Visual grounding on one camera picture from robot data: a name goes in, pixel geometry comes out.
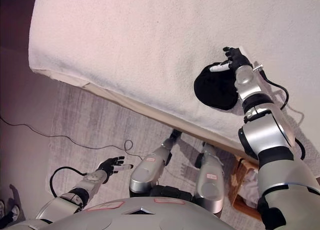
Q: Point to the woven wicker basket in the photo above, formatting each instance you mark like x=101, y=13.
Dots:
x=240, y=195

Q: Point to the bed with white blanket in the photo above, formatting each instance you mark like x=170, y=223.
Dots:
x=125, y=40

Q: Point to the robot right hand black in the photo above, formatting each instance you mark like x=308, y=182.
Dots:
x=237, y=58

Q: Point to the robot left arm silver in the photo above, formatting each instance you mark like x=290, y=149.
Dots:
x=82, y=187

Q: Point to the robot right leg silver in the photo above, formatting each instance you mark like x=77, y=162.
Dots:
x=210, y=180

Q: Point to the black garment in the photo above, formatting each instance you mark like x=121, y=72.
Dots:
x=212, y=90

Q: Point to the white cloth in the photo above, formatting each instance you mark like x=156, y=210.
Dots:
x=251, y=187

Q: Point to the grey patterned rug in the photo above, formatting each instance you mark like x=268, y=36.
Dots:
x=82, y=120

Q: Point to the robot torso silver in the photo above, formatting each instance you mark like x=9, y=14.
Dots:
x=112, y=217

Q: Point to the robot left hand black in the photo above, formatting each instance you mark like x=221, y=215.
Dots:
x=110, y=165

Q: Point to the robot right arm silver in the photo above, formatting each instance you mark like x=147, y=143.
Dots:
x=270, y=140

